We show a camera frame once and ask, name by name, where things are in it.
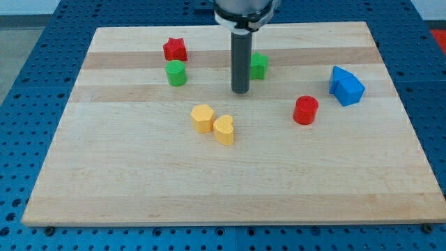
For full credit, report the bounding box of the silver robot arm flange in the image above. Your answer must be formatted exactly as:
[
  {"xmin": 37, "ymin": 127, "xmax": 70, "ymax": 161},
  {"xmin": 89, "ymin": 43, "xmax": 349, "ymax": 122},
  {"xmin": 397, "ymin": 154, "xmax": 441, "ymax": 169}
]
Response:
[{"xmin": 213, "ymin": 0, "xmax": 282, "ymax": 35}]

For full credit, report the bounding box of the yellow hexagon block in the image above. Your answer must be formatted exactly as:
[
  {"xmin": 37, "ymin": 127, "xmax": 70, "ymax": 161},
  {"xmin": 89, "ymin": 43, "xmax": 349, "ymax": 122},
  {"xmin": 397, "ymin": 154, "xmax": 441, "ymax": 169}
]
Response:
[{"xmin": 190, "ymin": 104, "xmax": 215, "ymax": 133}]

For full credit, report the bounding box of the blue triangle block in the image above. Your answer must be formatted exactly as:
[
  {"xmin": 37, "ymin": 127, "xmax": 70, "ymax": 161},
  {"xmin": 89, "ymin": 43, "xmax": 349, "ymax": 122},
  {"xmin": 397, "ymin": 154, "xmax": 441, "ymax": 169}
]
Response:
[{"xmin": 329, "ymin": 66, "xmax": 353, "ymax": 94}]

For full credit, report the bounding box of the yellow heart block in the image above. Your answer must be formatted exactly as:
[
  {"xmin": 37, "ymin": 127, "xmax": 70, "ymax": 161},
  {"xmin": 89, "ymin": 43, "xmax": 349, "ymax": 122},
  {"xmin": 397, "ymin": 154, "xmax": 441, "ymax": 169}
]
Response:
[{"xmin": 213, "ymin": 114, "xmax": 234, "ymax": 146}]

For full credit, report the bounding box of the wooden board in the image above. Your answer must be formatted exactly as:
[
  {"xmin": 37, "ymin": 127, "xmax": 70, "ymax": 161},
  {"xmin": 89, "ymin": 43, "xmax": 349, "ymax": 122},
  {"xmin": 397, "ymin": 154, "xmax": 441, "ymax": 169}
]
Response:
[{"xmin": 22, "ymin": 22, "xmax": 445, "ymax": 227}]

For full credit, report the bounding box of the green star block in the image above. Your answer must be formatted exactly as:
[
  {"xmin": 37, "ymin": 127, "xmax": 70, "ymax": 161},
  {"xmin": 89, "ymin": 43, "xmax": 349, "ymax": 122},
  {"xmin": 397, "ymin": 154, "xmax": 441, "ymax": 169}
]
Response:
[{"xmin": 250, "ymin": 52, "xmax": 269, "ymax": 79}]

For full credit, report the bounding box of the green cylinder block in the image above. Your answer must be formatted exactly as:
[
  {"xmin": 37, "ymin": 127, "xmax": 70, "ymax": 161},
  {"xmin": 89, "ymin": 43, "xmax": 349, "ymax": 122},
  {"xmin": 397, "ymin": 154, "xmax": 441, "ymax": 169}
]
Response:
[{"xmin": 165, "ymin": 60, "xmax": 187, "ymax": 86}]

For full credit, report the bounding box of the red cylinder block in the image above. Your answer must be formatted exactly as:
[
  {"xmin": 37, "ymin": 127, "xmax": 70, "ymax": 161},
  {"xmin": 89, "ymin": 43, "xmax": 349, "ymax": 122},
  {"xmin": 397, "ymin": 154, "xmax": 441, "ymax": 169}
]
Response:
[{"xmin": 293, "ymin": 96, "xmax": 319, "ymax": 125}]

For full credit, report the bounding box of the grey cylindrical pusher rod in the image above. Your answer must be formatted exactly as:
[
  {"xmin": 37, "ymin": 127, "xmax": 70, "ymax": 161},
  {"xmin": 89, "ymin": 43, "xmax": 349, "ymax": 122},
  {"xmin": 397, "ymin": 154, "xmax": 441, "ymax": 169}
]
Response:
[{"xmin": 231, "ymin": 33, "xmax": 252, "ymax": 94}]

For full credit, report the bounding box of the red star block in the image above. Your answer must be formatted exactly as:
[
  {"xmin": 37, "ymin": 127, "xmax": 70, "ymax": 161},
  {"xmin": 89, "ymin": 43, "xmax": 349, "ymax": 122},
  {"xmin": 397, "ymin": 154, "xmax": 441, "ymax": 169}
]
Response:
[{"xmin": 162, "ymin": 38, "xmax": 188, "ymax": 61}]

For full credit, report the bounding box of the blue cube block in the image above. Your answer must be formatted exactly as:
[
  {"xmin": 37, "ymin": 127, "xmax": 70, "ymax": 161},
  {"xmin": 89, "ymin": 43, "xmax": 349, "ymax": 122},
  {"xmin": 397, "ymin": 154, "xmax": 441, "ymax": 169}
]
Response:
[{"xmin": 334, "ymin": 77, "xmax": 365, "ymax": 107}]

